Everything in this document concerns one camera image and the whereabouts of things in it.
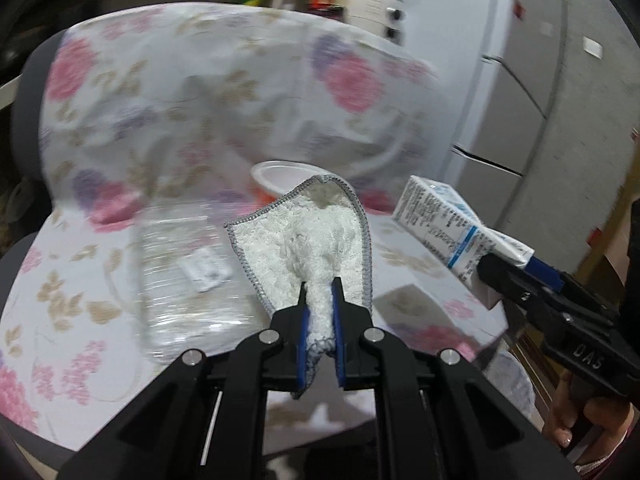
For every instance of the white rice cooker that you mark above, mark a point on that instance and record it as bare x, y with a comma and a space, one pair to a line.
367, 7

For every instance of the white bowl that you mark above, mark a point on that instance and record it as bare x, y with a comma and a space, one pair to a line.
280, 175

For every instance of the yellow panel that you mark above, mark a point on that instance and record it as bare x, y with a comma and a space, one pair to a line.
631, 200

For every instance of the white wall sticker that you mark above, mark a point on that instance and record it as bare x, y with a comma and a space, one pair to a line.
594, 47

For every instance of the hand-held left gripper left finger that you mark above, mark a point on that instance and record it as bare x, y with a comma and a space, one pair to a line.
302, 350

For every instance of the person's right forearm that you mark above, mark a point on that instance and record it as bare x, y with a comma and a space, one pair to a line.
615, 465

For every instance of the red sticker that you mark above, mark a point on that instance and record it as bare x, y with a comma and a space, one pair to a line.
519, 11

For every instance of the person's right hand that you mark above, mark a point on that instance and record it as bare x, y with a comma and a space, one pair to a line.
557, 420

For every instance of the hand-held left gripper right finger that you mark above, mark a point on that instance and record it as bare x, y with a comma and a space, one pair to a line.
339, 345

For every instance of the grey and white dishcloth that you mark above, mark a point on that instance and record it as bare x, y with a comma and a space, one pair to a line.
310, 240

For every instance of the white refrigerator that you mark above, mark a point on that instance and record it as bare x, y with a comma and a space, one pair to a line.
500, 85

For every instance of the clear plastic package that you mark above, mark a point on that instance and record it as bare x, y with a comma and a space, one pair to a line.
175, 300

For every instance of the white carton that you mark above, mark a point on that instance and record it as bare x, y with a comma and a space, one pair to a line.
440, 215

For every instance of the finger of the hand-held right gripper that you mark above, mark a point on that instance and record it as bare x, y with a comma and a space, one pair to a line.
547, 271
510, 285

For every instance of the floral cloth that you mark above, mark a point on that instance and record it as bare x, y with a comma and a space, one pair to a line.
150, 110

